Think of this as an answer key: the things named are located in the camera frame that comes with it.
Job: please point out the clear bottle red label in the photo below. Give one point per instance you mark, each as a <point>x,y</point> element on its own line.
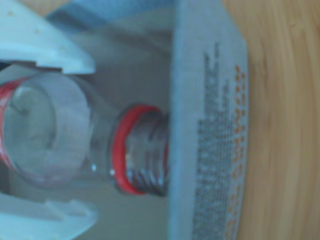
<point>50,130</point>

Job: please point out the grey cardboard box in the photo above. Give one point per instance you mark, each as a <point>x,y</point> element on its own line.
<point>140,75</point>

